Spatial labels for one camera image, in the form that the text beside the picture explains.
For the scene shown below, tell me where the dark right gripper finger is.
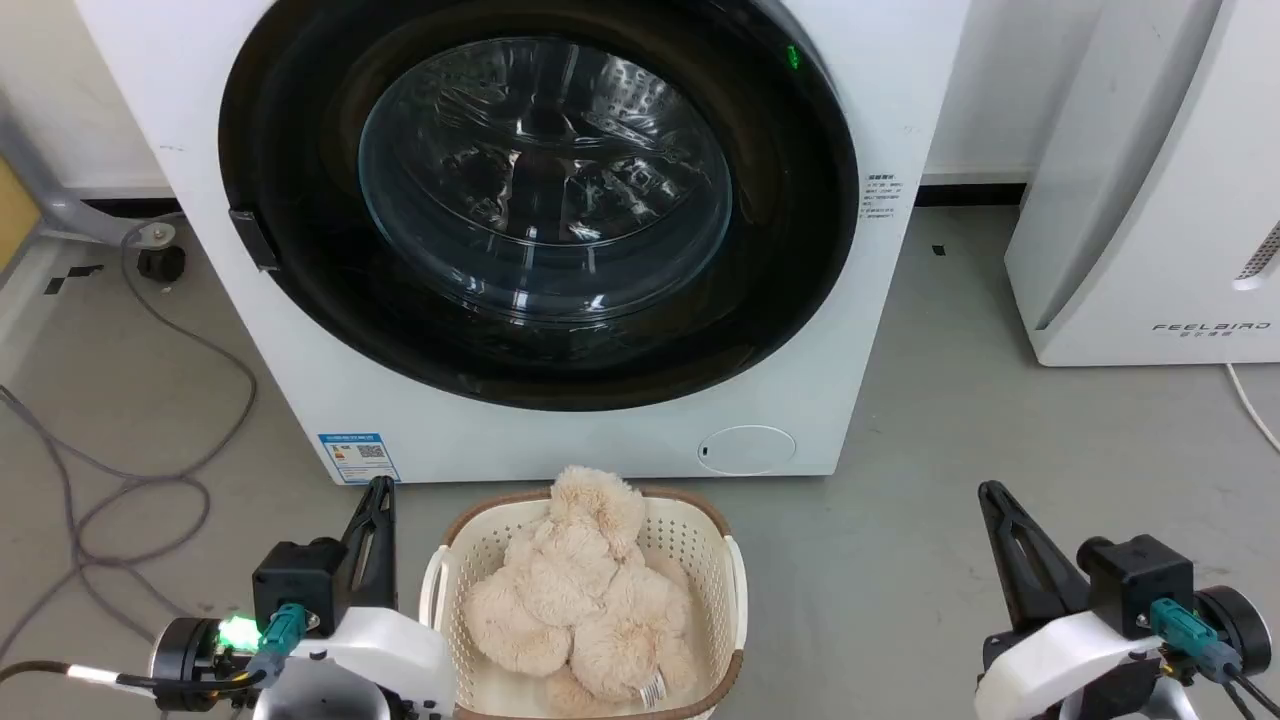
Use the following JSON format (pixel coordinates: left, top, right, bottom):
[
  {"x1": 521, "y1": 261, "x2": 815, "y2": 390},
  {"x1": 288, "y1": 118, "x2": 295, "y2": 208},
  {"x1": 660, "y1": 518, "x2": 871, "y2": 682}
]
[
  {"x1": 978, "y1": 481, "x2": 1047, "y2": 634},
  {"x1": 995, "y1": 482, "x2": 1092, "y2": 627}
]

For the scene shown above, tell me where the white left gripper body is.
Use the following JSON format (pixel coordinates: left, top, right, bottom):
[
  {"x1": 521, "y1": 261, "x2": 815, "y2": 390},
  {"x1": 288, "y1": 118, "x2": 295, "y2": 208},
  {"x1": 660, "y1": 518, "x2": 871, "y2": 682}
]
[{"x1": 253, "y1": 605, "x2": 460, "y2": 720}]

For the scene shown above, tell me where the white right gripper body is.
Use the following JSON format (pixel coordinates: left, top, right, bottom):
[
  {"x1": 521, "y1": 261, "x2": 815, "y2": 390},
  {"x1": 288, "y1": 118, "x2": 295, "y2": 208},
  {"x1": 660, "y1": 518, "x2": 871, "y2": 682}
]
[{"x1": 974, "y1": 610, "x2": 1167, "y2": 720}]

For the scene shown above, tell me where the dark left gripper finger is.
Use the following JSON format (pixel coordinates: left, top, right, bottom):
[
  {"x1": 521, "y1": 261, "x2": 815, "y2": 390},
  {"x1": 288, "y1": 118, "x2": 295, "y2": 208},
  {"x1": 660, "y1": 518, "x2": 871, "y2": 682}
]
[
  {"x1": 338, "y1": 480, "x2": 379, "y2": 613},
  {"x1": 362, "y1": 477, "x2": 399, "y2": 611}
]

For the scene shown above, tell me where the white front-load washing machine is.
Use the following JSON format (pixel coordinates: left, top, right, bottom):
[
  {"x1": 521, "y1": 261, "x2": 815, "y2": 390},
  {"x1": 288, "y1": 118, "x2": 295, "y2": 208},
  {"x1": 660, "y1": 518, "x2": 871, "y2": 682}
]
[{"x1": 75, "y1": 0, "x2": 971, "y2": 486}]

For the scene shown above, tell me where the black round glass door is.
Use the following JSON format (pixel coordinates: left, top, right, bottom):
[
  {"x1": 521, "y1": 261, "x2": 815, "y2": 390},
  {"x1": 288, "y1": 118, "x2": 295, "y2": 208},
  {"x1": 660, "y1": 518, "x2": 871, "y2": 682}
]
[{"x1": 218, "y1": 0, "x2": 861, "y2": 413}]

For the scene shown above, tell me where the blue energy label sticker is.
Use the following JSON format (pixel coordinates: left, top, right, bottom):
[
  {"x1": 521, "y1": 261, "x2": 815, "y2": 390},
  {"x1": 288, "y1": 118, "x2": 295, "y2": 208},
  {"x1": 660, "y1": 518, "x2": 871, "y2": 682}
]
[{"x1": 318, "y1": 432, "x2": 401, "y2": 486}]

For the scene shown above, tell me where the beige plush teddy bear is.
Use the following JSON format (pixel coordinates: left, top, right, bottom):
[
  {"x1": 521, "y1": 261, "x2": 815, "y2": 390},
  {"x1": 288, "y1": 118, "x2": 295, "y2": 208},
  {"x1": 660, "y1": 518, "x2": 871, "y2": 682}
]
[{"x1": 462, "y1": 465, "x2": 701, "y2": 719}]

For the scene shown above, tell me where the oval white filter cover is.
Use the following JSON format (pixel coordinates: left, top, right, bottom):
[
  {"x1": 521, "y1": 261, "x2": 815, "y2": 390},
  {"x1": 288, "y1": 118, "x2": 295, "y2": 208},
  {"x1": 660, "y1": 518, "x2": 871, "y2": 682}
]
[{"x1": 697, "y1": 425, "x2": 798, "y2": 477}]

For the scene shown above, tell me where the cream plastic laundry basket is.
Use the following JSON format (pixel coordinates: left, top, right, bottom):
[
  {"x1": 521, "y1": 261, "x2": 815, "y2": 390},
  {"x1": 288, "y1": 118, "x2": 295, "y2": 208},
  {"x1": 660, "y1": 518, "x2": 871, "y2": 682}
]
[{"x1": 418, "y1": 487, "x2": 749, "y2": 720}]

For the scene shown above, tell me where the black caster wheel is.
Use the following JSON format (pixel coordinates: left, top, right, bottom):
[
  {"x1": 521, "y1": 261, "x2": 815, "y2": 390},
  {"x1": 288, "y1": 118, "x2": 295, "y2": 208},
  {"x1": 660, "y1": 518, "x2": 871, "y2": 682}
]
[{"x1": 137, "y1": 244, "x2": 187, "y2": 283}]

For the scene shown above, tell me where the white Feelbird appliance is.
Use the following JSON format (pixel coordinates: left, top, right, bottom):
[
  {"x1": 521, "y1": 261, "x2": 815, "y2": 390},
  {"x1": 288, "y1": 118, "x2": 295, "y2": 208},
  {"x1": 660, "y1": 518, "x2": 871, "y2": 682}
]
[{"x1": 1003, "y1": 0, "x2": 1280, "y2": 368}]

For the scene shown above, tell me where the small printed text sticker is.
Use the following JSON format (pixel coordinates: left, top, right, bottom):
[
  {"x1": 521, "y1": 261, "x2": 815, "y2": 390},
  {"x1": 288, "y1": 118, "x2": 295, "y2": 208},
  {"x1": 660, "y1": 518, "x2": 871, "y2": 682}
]
[{"x1": 862, "y1": 172, "x2": 907, "y2": 223}]

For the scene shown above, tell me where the yellow wooden board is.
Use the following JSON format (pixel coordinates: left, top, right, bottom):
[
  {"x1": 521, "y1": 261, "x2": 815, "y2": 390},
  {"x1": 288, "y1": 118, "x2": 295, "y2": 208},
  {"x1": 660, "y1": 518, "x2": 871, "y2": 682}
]
[{"x1": 0, "y1": 155, "x2": 43, "y2": 273}]

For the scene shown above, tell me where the teal plug left cable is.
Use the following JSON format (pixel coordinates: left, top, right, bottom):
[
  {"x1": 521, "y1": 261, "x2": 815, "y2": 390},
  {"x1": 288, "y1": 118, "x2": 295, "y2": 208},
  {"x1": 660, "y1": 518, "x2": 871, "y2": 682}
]
[{"x1": 245, "y1": 602, "x2": 307, "y2": 691}]

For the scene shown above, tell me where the teal plug cable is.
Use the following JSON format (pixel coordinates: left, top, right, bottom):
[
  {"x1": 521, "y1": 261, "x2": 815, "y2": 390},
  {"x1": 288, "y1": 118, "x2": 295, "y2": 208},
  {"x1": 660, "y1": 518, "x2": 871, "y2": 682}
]
[
  {"x1": 245, "y1": 602, "x2": 307, "y2": 691},
  {"x1": 1149, "y1": 597, "x2": 1280, "y2": 720}
]

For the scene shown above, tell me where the teal plug right cable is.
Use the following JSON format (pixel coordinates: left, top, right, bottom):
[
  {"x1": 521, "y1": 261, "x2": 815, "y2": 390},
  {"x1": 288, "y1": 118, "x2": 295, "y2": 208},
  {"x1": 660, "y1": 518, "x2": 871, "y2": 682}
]
[{"x1": 1149, "y1": 597, "x2": 1280, "y2": 720}]

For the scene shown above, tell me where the grey floor cable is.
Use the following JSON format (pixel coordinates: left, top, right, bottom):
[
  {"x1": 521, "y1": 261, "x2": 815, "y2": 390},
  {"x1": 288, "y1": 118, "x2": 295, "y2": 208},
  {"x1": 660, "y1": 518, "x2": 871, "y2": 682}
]
[{"x1": 0, "y1": 215, "x2": 259, "y2": 663}]

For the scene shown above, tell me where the white floor cable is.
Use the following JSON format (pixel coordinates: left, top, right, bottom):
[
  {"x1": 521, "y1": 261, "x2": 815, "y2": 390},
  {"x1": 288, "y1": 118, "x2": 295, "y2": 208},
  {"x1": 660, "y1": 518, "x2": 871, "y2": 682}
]
[{"x1": 1225, "y1": 362, "x2": 1280, "y2": 453}]

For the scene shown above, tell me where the black cable with white tag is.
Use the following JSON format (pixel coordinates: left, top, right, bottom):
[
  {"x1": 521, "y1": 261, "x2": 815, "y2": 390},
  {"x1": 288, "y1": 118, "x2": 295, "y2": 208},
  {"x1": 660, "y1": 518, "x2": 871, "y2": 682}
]
[{"x1": 0, "y1": 659, "x2": 253, "y2": 695}]

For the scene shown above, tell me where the grey metal frame leg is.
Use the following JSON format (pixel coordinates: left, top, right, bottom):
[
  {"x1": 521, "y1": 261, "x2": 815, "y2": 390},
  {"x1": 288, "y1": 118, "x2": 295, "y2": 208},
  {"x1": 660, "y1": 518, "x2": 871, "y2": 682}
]
[{"x1": 0, "y1": 90, "x2": 183, "y2": 247}]

